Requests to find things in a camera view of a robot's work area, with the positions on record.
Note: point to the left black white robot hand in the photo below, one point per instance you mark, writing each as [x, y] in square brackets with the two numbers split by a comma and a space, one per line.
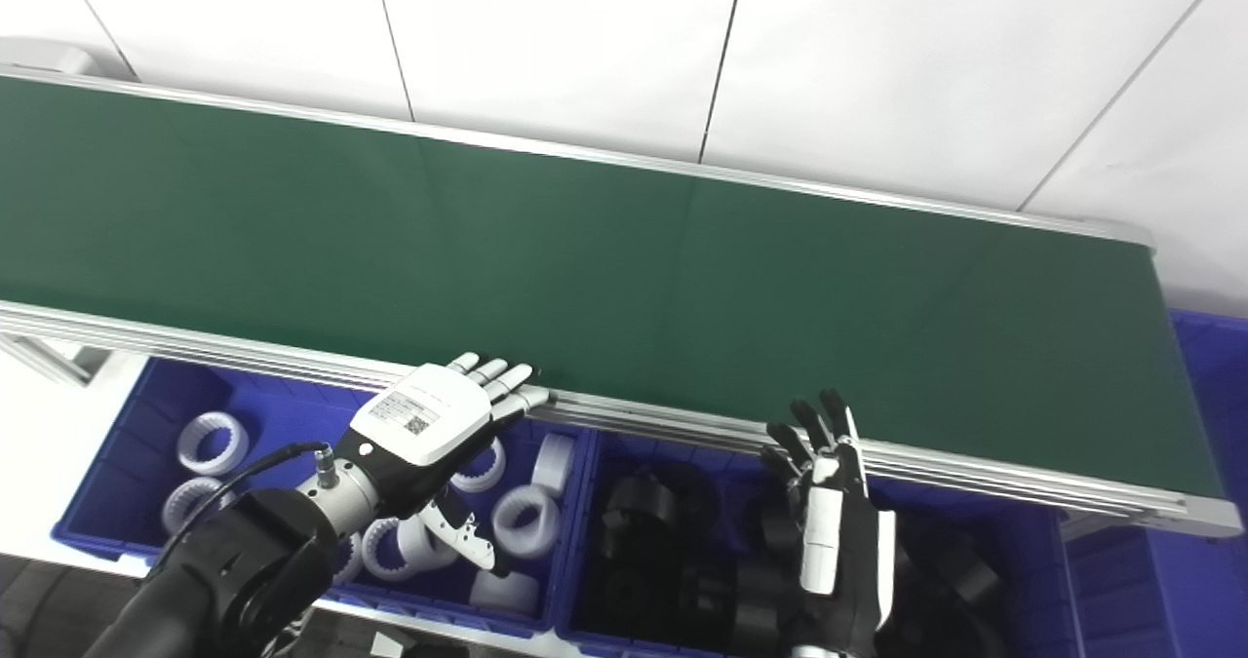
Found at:
[419, 414]

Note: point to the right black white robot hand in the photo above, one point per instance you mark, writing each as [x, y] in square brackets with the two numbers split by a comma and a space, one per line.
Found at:
[829, 541]

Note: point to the green conveyor belt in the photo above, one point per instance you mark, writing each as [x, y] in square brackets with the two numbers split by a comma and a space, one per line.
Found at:
[682, 426]
[624, 278]

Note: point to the blue bin with black rings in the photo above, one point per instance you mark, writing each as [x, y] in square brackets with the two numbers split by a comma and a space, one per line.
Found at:
[1024, 561]

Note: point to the blue bin with white rings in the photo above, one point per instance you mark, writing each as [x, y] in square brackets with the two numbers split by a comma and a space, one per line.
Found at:
[127, 453]

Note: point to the grey conveyor end housing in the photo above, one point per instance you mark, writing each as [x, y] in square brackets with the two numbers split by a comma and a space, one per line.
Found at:
[49, 57]

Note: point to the large blue plastic crate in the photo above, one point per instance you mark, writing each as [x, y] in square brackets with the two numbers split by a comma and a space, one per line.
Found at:
[1170, 590]

